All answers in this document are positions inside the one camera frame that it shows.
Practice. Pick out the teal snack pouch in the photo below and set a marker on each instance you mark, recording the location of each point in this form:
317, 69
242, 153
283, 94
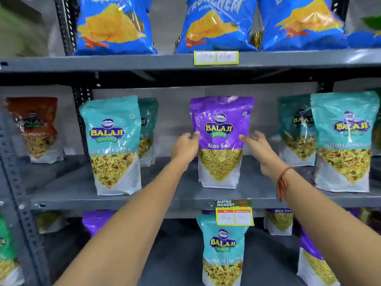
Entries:
296, 139
345, 157
223, 253
114, 163
148, 136

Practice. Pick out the person's left hand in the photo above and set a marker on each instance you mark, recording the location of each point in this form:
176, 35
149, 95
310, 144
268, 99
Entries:
182, 148

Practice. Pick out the red thread wrist band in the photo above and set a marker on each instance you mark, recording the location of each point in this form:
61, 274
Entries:
281, 183

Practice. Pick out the green and red price tag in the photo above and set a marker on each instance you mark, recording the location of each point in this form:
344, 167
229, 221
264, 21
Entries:
234, 212

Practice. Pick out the orange snack pouch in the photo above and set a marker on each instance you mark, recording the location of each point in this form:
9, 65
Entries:
37, 131

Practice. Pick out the person's left fingers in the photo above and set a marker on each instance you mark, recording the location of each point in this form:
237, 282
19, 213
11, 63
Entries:
193, 139

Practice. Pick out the blue and green chips bag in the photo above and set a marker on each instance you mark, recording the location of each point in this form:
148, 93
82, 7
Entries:
364, 37

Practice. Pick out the green snack pouch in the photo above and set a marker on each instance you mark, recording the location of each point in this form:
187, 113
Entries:
7, 253

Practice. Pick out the grey metal shelving rack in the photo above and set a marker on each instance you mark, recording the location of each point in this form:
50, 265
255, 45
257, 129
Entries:
89, 61

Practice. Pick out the person's right forearm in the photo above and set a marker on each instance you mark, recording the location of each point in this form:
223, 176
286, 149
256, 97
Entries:
327, 229

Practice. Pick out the person's right thumb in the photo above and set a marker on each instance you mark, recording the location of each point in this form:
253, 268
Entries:
247, 141

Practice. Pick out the person's right hand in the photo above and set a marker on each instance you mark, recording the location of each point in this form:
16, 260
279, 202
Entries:
265, 154

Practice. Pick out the clear-window snack pouch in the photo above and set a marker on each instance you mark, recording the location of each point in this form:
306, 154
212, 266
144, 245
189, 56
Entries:
49, 220

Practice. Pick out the purple snack pouch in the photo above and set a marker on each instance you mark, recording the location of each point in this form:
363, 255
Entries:
95, 221
312, 262
279, 221
364, 215
221, 163

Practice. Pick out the person's left forearm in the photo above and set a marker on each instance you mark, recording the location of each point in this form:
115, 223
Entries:
128, 226

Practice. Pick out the white shelf price tag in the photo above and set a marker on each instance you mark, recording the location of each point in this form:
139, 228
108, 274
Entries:
216, 57

